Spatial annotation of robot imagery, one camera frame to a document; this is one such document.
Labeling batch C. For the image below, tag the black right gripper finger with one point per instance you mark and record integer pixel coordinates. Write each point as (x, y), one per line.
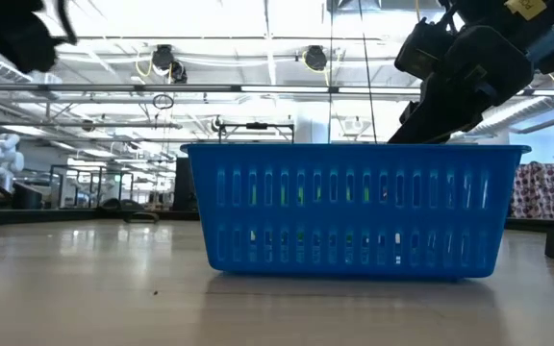
(445, 115)
(408, 113)

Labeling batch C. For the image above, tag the white robot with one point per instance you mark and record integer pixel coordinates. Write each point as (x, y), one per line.
(5, 158)

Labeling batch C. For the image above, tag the blue plastic basket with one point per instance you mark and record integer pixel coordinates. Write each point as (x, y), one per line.
(354, 217)

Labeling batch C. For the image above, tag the patterned cloth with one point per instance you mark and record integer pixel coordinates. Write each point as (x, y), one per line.
(541, 192)

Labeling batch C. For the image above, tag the black box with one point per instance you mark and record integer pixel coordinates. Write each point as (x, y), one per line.
(27, 197)

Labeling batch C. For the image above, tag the black upright panel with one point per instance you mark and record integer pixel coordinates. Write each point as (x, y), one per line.
(184, 185)

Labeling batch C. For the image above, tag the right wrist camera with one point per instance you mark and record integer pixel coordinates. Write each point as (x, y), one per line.
(423, 48)

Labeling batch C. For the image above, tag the horizontal metal rail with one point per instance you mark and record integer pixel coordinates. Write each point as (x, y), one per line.
(113, 88)

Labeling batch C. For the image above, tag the distant black rig frame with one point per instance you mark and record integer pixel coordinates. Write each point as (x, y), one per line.
(257, 126)

